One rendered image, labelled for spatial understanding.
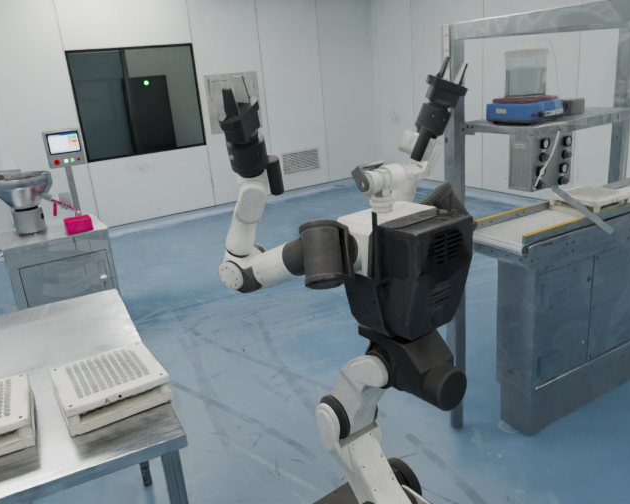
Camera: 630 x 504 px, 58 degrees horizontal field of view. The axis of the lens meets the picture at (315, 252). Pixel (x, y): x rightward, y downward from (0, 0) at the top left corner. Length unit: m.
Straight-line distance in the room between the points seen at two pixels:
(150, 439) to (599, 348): 2.19
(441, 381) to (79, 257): 2.92
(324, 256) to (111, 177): 5.64
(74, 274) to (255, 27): 4.35
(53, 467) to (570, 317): 2.10
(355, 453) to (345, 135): 6.48
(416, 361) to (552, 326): 1.26
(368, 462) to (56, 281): 2.61
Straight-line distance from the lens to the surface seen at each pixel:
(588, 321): 2.85
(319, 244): 1.29
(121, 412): 1.48
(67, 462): 1.40
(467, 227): 1.40
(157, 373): 1.49
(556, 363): 2.76
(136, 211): 6.92
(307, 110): 7.69
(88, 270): 3.99
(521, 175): 2.20
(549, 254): 2.40
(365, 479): 1.91
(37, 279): 3.95
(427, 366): 1.48
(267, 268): 1.41
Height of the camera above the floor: 1.65
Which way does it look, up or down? 18 degrees down
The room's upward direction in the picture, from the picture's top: 5 degrees counter-clockwise
